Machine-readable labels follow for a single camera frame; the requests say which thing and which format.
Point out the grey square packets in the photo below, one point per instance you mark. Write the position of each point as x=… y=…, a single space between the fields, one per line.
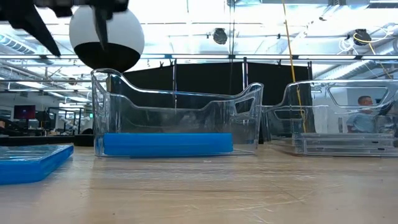
x=342 y=152

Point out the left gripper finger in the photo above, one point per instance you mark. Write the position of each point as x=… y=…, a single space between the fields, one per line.
x=28 y=21
x=102 y=25

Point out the black workstation frame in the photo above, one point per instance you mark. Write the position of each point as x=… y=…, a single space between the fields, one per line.
x=74 y=109

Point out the dark red monitor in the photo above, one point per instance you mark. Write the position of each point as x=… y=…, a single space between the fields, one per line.
x=25 y=111

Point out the clear plastic bin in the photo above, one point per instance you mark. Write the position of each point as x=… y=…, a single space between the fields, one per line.
x=174 y=121
x=311 y=93

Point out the white globe lamp black base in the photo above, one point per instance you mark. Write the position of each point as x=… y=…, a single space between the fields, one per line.
x=124 y=40

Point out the person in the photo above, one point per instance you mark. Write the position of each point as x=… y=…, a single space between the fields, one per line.
x=362 y=121

